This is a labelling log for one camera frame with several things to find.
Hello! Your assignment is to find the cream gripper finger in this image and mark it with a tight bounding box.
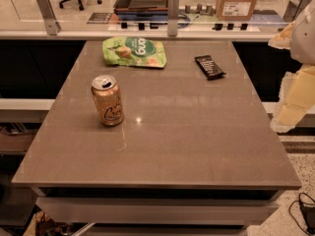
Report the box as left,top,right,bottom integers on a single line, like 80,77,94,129
268,22,295,49
271,65,315,133

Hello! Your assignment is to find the black rxbar chocolate bar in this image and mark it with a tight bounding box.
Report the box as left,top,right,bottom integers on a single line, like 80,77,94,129
195,55,225,81

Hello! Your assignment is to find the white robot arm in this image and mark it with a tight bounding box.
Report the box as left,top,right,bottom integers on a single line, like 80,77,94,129
268,0,315,133

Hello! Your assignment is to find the cardboard box with label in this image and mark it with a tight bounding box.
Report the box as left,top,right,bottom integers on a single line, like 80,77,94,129
216,0,257,21

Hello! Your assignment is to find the black power adapter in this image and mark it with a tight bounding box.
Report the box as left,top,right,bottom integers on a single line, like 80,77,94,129
300,204,315,233

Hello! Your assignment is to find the green snack chip bag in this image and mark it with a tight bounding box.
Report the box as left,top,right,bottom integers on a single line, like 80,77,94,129
102,36,167,69

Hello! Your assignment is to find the gold soda can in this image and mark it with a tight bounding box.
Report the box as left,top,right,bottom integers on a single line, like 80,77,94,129
92,75,124,126

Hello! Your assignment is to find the grey table drawer base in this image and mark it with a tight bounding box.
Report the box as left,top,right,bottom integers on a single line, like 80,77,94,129
36,197,278,235

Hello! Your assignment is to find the right metal glass bracket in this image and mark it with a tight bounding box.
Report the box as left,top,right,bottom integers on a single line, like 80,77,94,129
292,0,312,20

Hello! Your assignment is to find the metal glass bracket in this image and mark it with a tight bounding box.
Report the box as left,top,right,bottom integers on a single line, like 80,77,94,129
167,0,179,36
292,0,312,20
36,0,61,35

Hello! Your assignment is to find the black cable on floor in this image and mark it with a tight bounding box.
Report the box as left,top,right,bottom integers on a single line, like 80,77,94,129
288,192,315,236

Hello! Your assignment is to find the middle metal glass bracket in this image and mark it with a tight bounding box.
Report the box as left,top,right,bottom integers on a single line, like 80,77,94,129
167,0,179,36

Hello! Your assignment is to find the left metal glass bracket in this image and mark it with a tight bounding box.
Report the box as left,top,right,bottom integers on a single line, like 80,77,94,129
36,0,61,35

